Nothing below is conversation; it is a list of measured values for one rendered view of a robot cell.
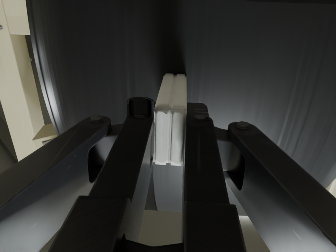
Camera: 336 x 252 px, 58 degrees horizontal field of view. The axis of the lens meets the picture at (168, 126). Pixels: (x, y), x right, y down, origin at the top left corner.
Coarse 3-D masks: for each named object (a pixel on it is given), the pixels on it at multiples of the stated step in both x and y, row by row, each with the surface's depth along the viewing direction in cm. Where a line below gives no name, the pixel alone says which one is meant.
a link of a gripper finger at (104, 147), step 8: (112, 128) 14; (120, 128) 14; (112, 136) 13; (152, 136) 14; (96, 144) 13; (104, 144) 13; (112, 144) 13; (152, 144) 14; (88, 152) 13; (96, 152) 13; (104, 152) 13; (152, 152) 14; (88, 160) 13; (96, 160) 13; (104, 160) 13
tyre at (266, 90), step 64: (64, 0) 19; (128, 0) 18; (192, 0) 18; (64, 64) 21; (128, 64) 20; (192, 64) 20; (256, 64) 20; (320, 64) 19; (64, 128) 26; (320, 128) 22
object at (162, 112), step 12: (168, 84) 18; (168, 96) 15; (156, 108) 14; (168, 108) 14; (156, 120) 14; (168, 120) 14; (156, 132) 14; (168, 132) 14; (156, 144) 14; (168, 144) 15; (156, 156) 15; (168, 156) 15
